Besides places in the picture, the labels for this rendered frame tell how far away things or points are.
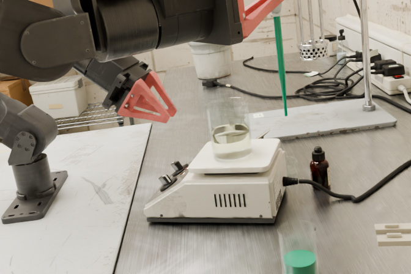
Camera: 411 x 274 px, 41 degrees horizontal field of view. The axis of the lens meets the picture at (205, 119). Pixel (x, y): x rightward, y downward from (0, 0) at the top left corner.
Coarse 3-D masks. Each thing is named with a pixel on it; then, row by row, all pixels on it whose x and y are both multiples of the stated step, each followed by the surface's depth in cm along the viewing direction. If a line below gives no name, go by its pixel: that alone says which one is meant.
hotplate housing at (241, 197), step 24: (168, 192) 82; (192, 192) 80; (216, 192) 79; (240, 192) 78; (264, 192) 77; (168, 216) 82; (192, 216) 81; (216, 216) 80; (240, 216) 79; (264, 216) 78
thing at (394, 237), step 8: (376, 224) 49; (384, 224) 48; (392, 224) 48; (400, 224) 49; (408, 224) 48; (376, 232) 48; (384, 232) 48; (392, 232) 48; (400, 232) 48; (408, 232) 48; (384, 240) 46; (392, 240) 46; (400, 240) 46; (408, 240) 46
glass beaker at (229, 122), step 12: (216, 108) 83; (228, 108) 83; (240, 108) 77; (216, 120) 78; (228, 120) 78; (240, 120) 78; (216, 132) 79; (228, 132) 78; (240, 132) 78; (216, 144) 80; (228, 144) 79; (240, 144) 79; (252, 144) 81; (216, 156) 81; (228, 156) 79; (240, 156) 79
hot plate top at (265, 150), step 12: (264, 144) 85; (276, 144) 84; (204, 156) 83; (252, 156) 81; (264, 156) 80; (192, 168) 79; (204, 168) 79; (216, 168) 78; (228, 168) 78; (240, 168) 77; (252, 168) 77; (264, 168) 76
